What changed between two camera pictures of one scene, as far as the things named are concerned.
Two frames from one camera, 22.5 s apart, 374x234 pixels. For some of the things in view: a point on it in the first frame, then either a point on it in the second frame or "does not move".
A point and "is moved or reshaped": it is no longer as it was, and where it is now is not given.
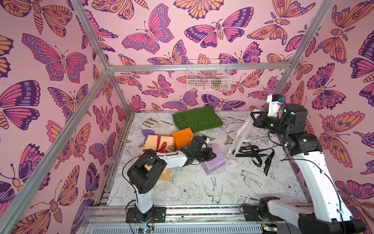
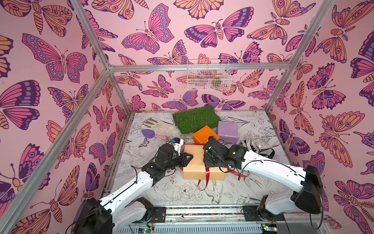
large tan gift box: x=160 y=144 to x=196 y=169
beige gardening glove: x=158 y=127 does not move
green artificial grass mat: x=198 y=120 does not move
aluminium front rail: x=224 y=216 does not move
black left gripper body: x=202 y=155 to x=175 y=162
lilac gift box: x=211 y=165 is moved or reshaped
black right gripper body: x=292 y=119 to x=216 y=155
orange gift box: x=182 y=137 to x=201 y=136
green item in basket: x=216 y=82 does not move
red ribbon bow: x=160 y=149 to x=207 y=175
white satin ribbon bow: x=240 y=139 to x=252 y=145
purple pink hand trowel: x=147 y=132 does not move
